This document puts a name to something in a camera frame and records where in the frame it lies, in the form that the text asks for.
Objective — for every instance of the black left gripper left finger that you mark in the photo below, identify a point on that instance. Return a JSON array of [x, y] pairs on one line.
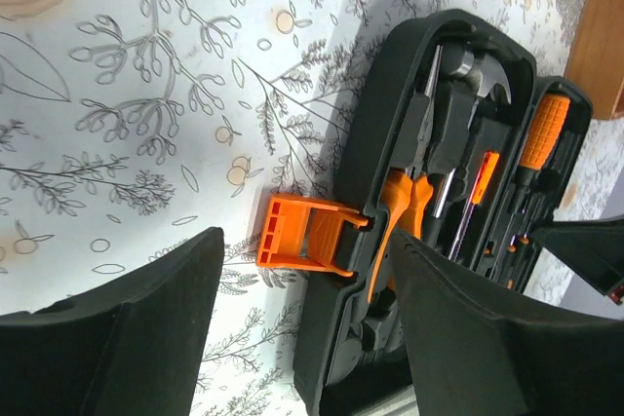
[[132, 346]]

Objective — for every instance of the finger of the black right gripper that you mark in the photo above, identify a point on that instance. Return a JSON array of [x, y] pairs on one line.
[[592, 249]]

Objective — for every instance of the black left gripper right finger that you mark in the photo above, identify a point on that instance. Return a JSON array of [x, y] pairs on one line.
[[478, 348]]

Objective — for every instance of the orange black long-nose pliers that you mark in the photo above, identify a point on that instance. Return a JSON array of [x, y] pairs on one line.
[[406, 193]]

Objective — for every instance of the orange compartment tray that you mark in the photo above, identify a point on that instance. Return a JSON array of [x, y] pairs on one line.
[[595, 63]]

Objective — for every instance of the small steel hammer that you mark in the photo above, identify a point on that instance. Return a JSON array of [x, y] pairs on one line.
[[468, 77]]

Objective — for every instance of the black orange handled screwdriver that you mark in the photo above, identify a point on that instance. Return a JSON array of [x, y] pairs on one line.
[[510, 246]]

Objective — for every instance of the black plastic tool case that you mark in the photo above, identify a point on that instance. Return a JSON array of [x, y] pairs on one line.
[[351, 355]]

